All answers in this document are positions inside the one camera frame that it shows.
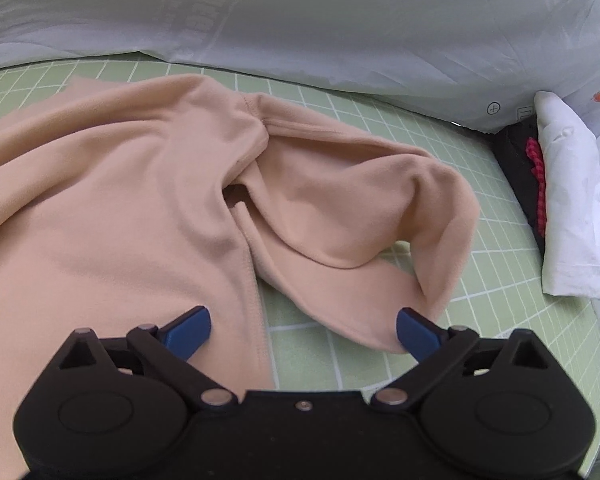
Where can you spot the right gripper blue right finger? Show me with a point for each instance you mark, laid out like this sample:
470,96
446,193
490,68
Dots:
420,337

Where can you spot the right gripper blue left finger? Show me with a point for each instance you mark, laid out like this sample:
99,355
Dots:
178,340

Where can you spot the peach beige garment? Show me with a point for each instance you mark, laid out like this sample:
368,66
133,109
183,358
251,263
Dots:
122,204

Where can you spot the green grid bed sheet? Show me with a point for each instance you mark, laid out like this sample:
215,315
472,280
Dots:
499,290

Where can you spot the white folded cloth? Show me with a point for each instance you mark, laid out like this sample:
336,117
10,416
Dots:
571,263

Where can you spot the black garment with red trim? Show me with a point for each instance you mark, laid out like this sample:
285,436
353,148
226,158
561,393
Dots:
517,150

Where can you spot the grey printed duvet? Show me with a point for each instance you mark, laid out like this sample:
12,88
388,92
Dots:
478,63

